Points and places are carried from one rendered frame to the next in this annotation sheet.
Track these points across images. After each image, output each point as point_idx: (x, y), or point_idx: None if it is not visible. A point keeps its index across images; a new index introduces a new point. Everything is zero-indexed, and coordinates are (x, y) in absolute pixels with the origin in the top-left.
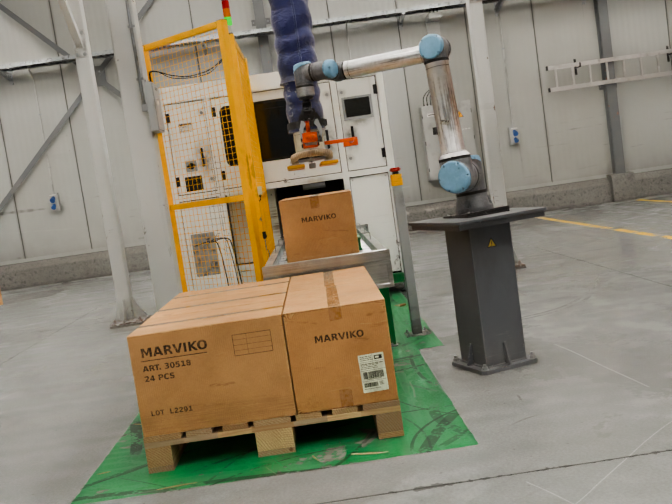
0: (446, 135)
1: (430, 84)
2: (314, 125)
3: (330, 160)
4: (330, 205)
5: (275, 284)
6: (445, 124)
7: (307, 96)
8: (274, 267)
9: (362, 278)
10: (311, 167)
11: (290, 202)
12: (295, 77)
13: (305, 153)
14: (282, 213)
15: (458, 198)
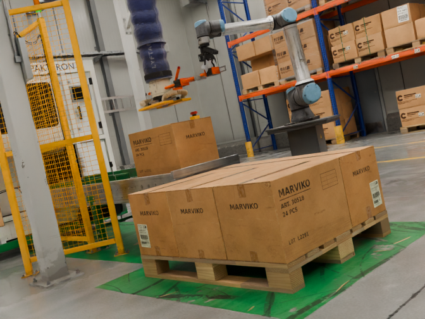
0: (303, 68)
1: (290, 37)
2: (170, 75)
3: (186, 98)
4: (200, 126)
5: (211, 174)
6: (303, 61)
7: (208, 43)
8: (180, 170)
9: (280, 158)
10: (166, 105)
11: (178, 124)
12: (199, 29)
13: (175, 92)
14: (174, 132)
15: (297, 111)
